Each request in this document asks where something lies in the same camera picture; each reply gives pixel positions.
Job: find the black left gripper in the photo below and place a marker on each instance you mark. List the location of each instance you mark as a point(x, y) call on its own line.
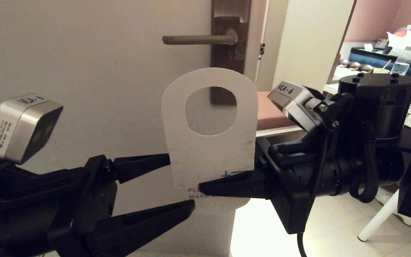
point(84, 203)

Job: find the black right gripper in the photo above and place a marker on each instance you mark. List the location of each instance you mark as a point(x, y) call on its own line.
point(291, 178)

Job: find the blue and white door hanger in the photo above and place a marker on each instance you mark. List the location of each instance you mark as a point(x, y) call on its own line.
point(209, 160)

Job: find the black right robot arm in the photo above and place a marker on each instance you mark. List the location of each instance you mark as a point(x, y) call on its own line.
point(376, 107)

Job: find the brown door lock plate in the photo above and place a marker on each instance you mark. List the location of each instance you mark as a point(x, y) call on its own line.
point(227, 53)

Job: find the white table with round legs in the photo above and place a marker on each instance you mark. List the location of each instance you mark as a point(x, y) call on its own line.
point(380, 217)

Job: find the white bench shelf cabinet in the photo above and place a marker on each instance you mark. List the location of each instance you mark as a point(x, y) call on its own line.
point(309, 43)

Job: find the dark round object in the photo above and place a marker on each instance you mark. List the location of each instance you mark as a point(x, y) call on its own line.
point(353, 65)
point(366, 68)
point(343, 63)

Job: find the dark blue long tray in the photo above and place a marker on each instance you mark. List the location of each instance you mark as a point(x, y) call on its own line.
point(369, 59)

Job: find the white paper cup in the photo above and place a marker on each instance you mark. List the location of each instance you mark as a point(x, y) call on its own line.
point(381, 70)

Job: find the small white tag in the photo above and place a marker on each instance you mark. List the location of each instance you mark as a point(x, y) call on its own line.
point(368, 47)

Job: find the wooden stirring stick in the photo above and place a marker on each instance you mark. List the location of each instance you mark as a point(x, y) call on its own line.
point(386, 65)

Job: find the small grey object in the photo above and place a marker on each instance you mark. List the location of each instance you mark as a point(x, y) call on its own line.
point(381, 44)

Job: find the clear plastic water bottle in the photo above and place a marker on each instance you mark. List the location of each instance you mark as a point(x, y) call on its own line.
point(401, 62)

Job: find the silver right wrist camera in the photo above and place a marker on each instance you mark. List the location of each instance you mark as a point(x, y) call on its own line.
point(291, 103)

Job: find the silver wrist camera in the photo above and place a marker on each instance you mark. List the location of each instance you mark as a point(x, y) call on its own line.
point(20, 125)
point(291, 103)

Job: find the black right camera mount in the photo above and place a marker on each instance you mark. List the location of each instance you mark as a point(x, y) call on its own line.
point(334, 110)

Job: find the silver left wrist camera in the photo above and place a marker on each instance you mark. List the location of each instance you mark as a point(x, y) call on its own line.
point(20, 125)

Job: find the white topped wall counter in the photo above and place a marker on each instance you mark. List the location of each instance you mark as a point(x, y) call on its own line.
point(344, 73)

